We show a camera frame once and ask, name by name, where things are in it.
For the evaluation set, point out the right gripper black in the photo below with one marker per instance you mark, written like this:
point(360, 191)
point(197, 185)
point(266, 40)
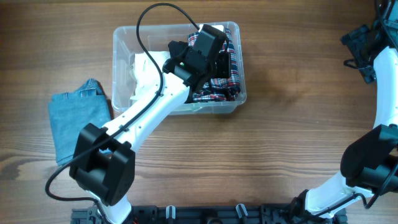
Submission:
point(352, 40)

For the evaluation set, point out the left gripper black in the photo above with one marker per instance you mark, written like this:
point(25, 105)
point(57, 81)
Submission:
point(226, 69)

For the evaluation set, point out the red plaid shirt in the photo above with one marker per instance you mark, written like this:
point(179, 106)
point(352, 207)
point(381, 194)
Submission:
point(221, 89)

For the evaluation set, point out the cream cloth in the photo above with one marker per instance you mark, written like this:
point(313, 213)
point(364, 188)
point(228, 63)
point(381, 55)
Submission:
point(144, 75)

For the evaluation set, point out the blue jeans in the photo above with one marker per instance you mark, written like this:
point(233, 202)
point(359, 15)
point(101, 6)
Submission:
point(70, 112)

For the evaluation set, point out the black garment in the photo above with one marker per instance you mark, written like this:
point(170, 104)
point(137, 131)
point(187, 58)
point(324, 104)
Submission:
point(177, 50)

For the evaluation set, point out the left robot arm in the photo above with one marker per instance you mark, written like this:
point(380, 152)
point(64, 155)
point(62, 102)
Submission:
point(105, 157)

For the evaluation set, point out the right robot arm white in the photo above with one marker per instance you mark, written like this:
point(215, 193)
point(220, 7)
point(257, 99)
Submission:
point(367, 169)

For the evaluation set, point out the clear plastic storage container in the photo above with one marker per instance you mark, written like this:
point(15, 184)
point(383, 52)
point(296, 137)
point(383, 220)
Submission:
point(156, 38)

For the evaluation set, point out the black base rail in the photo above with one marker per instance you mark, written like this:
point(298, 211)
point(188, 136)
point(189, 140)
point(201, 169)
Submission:
point(263, 214)

